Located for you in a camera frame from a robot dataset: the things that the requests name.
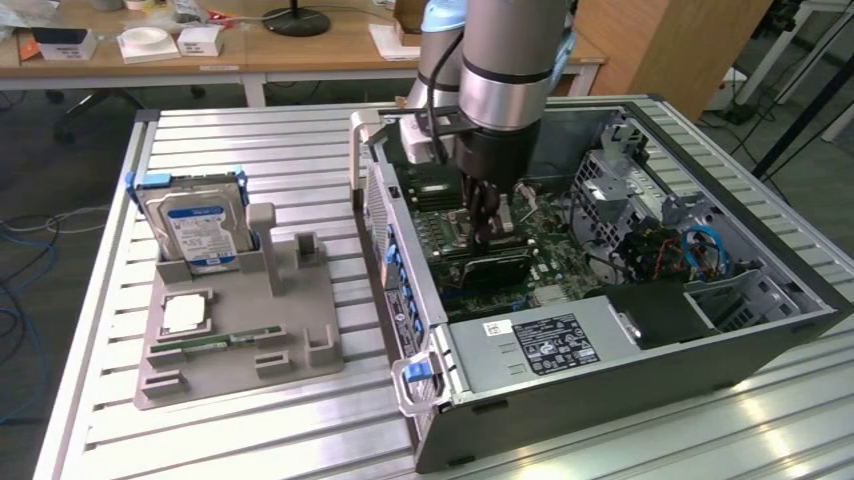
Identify grey power supply unit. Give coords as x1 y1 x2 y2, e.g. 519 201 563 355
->
444 294 642 396

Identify perforated metal drive cage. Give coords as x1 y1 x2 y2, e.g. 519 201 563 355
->
571 147 663 242

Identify white floor cable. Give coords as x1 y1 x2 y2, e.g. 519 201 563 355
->
0 202 109 237

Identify silver CPU chip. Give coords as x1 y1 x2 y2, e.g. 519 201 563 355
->
160 295 211 336

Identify black slanted stand pole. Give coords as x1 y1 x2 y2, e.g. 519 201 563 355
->
751 18 854 179

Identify blue wire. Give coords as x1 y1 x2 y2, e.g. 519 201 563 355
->
679 224 735 281

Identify grey parts rack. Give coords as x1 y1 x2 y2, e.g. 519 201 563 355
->
132 199 347 413

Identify black and red wire bundle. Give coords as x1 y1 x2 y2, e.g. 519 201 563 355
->
625 223 690 282

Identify graphics card with black fan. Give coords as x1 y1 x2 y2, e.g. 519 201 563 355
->
436 244 536 302

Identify white round container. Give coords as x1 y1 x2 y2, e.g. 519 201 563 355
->
116 27 184 65

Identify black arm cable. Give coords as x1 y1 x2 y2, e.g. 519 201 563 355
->
416 32 468 164

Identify RAM stick with white label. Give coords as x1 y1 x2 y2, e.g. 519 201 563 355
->
404 180 467 198

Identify green motherboard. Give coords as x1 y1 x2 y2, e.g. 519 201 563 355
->
392 164 602 324

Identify CPU socket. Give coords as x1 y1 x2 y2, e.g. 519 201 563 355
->
444 205 482 247

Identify black lamp base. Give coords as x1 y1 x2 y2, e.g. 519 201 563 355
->
260 0 334 38

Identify hard disk in blue caddy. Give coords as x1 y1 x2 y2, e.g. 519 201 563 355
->
124 169 262 277

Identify black chair base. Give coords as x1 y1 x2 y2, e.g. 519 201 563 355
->
45 89 146 146

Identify white paper stack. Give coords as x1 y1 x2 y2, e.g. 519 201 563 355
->
367 23 424 63

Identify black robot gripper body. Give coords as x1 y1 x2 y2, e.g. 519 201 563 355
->
455 124 543 186

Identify wooden desk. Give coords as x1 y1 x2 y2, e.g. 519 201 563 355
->
0 0 610 94

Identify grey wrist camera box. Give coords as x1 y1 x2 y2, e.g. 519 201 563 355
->
398 110 468 165

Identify open black PC case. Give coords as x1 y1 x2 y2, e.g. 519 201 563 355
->
347 93 854 475

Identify white box with black top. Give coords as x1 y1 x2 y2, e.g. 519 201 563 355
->
31 26 100 62

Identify wooden cabinet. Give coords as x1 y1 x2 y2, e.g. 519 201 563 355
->
571 0 777 122

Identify black RAM stick in slot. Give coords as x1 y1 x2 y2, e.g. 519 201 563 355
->
430 238 538 262

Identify green RAM stick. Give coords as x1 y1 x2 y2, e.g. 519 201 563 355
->
151 324 284 356

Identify plain white box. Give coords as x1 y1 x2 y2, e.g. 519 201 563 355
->
175 25 227 58

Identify brown cardboard box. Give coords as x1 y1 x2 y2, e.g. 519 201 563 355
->
392 0 432 36

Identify grey metal disk bay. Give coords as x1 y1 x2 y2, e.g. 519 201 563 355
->
683 268 802 334

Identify clear plastic bag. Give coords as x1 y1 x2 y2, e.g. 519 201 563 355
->
0 0 63 42

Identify metal socket cover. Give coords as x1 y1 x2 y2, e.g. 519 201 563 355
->
496 182 545 236

